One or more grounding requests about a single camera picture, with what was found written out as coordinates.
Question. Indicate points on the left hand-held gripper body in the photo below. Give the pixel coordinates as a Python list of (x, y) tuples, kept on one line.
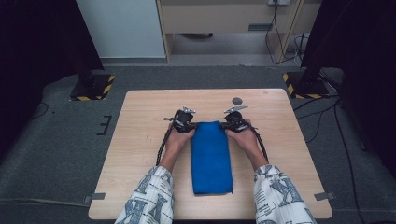
[(183, 119)]

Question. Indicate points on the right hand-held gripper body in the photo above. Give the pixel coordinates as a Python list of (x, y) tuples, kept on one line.
[(235, 119)]

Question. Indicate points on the blue cloth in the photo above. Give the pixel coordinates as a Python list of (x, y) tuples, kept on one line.
[(211, 158)]

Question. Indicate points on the person's left hand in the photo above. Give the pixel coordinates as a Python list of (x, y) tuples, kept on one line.
[(177, 141)]

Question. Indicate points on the person's right hand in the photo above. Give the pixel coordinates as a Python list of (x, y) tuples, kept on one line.
[(247, 140)]

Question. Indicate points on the grey round table grommet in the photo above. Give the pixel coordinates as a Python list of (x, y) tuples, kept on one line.
[(237, 100)]

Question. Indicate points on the black floor tape mark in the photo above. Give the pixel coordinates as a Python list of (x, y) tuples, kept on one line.
[(107, 124)]

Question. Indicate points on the black yellow striped stand base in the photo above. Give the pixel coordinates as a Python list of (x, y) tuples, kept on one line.
[(93, 88), (306, 88)]

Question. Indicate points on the grey rectangular desk label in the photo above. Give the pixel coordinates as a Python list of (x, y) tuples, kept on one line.
[(260, 27)]

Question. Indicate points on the beige wooden desk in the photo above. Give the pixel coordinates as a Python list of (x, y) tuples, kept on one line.
[(218, 17)]

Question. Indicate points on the white cabinet panel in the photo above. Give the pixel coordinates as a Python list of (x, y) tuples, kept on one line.
[(121, 28)]

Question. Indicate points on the grey tape piece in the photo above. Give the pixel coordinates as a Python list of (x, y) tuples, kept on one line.
[(97, 196), (325, 196)]

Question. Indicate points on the white power strip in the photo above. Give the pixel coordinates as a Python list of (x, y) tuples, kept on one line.
[(278, 2)]

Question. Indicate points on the black curtain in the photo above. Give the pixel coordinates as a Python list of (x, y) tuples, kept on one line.
[(37, 46), (367, 62)]

